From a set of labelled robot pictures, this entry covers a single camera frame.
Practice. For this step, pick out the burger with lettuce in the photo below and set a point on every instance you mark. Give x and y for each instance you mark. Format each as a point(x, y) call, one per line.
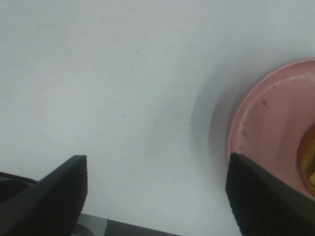
point(306, 160)

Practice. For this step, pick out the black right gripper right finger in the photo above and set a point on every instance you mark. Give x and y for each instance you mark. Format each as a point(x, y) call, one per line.
point(264, 205)

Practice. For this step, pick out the pink round plate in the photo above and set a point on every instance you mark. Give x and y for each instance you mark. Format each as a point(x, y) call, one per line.
point(270, 120)

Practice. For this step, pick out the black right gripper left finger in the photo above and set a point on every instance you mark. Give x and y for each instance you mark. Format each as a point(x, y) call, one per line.
point(48, 207)

